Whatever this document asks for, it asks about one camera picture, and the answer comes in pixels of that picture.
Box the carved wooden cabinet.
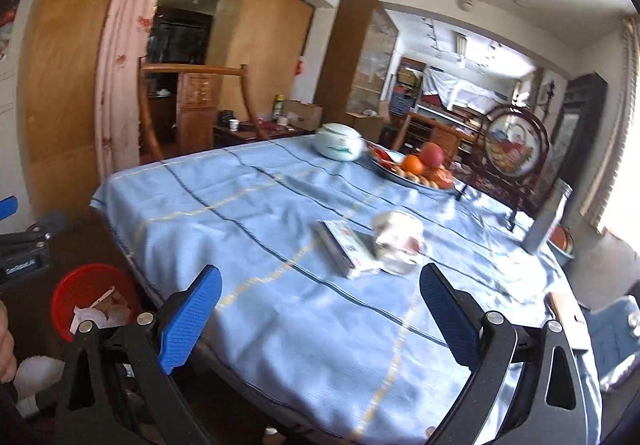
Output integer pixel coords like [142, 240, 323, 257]
[177, 72, 216, 153]

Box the white fruit plate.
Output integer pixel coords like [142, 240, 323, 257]
[369, 145, 458, 191]

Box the dark framed wall panel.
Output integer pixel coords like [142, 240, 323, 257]
[557, 72, 608, 191]

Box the blue striped tablecloth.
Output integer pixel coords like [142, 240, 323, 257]
[90, 132, 601, 445]

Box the red plastic bin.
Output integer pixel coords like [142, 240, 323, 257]
[51, 264, 143, 343]

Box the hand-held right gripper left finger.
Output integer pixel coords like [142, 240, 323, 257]
[54, 265, 223, 445]

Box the white plastic bag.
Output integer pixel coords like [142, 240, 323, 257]
[371, 210, 427, 275]

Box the orange bowl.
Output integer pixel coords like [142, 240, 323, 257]
[547, 225, 577, 260]

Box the dark wooden side table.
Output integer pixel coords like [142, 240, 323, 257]
[212, 122, 307, 148]

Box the white and red box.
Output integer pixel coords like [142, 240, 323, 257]
[316, 219, 381, 280]

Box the wooden chair with blue cushion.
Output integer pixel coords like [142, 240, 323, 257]
[547, 292, 640, 393]

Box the round embroidered table screen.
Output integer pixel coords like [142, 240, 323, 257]
[457, 105, 551, 232]

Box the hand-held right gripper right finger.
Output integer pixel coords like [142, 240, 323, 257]
[419, 262, 601, 445]

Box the cardboard box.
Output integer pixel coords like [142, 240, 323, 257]
[285, 99, 323, 131]
[345, 111, 386, 141]

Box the pink floral curtain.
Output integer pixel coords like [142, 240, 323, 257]
[95, 0, 168, 186]

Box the wooden desk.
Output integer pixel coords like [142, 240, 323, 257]
[405, 112, 481, 161]

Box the person's left hand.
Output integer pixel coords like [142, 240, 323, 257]
[0, 300, 19, 382]

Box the brown glass display cabinet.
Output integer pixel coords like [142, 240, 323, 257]
[315, 0, 401, 126]

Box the peeled orange-red fruit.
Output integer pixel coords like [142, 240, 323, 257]
[425, 168, 455, 187]

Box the white lidded ceramic pot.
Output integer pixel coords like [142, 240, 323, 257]
[315, 122, 368, 161]

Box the wooden armchair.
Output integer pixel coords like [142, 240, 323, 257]
[139, 64, 266, 161]

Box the wooden sliding door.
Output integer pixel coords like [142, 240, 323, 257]
[25, 0, 131, 206]

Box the light wooden wardrobe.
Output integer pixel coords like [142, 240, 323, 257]
[207, 0, 316, 126]

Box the red apple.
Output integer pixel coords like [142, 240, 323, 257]
[419, 142, 446, 168]

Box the steel water bottle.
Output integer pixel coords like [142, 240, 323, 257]
[522, 179, 573, 255]

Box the pile of small brown fruits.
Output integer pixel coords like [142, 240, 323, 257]
[394, 168, 432, 187]

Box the white hanging sheet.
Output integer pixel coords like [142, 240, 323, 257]
[425, 68, 521, 113]

